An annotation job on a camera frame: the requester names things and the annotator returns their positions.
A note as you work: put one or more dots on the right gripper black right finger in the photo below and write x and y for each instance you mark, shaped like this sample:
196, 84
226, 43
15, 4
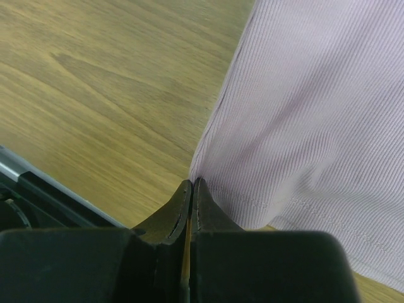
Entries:
206, 215

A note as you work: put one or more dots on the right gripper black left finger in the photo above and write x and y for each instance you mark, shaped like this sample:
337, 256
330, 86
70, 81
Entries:
168, 222

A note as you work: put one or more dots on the pink ribbed tank top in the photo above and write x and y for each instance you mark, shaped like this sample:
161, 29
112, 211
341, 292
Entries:
307, 132

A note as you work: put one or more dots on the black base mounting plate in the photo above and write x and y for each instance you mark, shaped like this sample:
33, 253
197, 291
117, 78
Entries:
30, 203

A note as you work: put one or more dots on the aluminium frame rail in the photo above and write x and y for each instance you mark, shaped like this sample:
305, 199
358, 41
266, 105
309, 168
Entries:
14, 165

